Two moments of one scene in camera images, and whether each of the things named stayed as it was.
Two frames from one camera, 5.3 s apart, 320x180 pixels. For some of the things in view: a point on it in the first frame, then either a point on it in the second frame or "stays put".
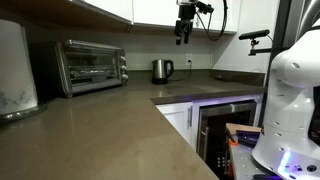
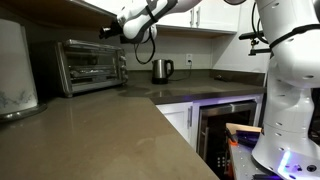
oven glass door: [86, 67] stays put
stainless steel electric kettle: [160, 75] stays put
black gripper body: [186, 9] to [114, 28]
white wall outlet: [189, 57] stays put
